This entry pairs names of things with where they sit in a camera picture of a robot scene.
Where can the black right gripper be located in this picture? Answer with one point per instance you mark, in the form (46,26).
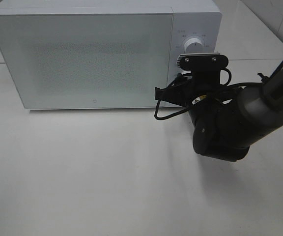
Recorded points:
(186,92)

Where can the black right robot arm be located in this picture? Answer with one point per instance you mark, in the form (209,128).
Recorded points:
(228,118)

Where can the upper white power knob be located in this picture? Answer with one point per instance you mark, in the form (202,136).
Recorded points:
(193,45)

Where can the white microwave oven body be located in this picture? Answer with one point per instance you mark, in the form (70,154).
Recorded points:
(200,18)

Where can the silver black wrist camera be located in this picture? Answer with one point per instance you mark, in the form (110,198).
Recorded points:
(205,64)

